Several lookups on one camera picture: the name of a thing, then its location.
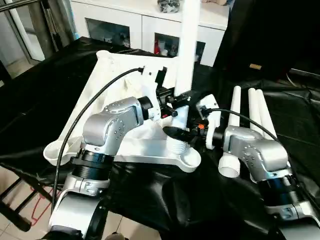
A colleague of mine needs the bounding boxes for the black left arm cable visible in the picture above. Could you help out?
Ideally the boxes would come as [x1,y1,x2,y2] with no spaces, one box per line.
[51,67,146,216]

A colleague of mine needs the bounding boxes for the beige curtain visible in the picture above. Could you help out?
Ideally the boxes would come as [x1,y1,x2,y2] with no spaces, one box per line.
[32,0,77,55]

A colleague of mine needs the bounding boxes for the white plastic table leg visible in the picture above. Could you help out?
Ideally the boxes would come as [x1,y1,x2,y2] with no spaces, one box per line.
[172,0,201,154]
[247,87,263,136]
[218,85,242,178]
[254,89,279,142]

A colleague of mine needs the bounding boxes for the black mat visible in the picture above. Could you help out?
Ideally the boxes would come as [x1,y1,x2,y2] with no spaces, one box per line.
[0,36,320,240]

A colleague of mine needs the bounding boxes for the black backdrop cloth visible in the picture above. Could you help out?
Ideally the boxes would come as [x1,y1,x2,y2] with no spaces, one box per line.
[214,0,320,83]

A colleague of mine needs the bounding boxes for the white plastic table top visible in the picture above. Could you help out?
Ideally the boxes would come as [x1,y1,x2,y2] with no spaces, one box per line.
[42,49,202,174]

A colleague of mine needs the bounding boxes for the shiny object on cabinet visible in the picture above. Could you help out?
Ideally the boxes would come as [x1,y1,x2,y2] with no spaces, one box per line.
[157,0,181,14]

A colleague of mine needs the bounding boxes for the white cabinet with glass doors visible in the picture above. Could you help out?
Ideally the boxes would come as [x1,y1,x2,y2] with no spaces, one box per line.
[68,0,230,68]

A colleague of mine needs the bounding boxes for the black metal frame bars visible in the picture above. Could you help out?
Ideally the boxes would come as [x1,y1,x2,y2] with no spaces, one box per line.
[0,174,55,232]

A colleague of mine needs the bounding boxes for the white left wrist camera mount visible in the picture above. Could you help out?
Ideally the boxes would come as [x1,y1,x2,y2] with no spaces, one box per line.
[139,65,169,122]

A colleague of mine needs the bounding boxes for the thin white cable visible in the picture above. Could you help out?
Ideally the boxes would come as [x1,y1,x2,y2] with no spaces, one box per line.
[286,72,297,86]

